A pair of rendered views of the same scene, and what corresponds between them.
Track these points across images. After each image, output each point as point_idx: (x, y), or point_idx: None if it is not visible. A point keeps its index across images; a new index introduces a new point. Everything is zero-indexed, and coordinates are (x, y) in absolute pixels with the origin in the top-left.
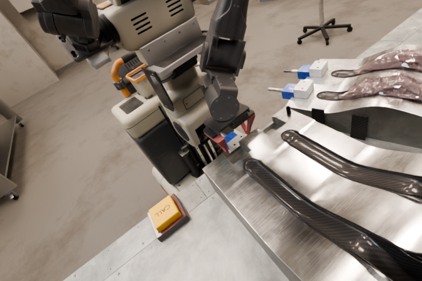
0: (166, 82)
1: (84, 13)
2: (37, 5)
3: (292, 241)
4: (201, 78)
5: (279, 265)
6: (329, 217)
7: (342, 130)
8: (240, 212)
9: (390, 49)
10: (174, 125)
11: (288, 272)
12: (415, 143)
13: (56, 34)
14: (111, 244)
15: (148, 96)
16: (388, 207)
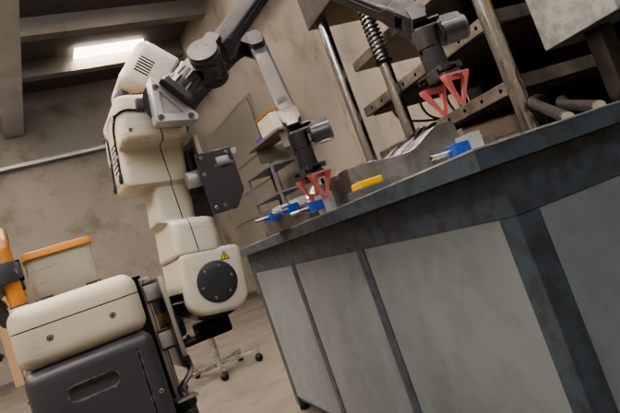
0: (187, 202)
1: (229, 64)
2: (220, 39)
3: (411, 147)
4: (290, 135)
5: (421, 162)
6: (404, 151)
7: None
8: (390, 157)
9: None
10: (202, 277)
11: (424, 152)
12: None
13: (216, 62)
14: (379, 189)
15: (98, 278)
16: (406, 143)
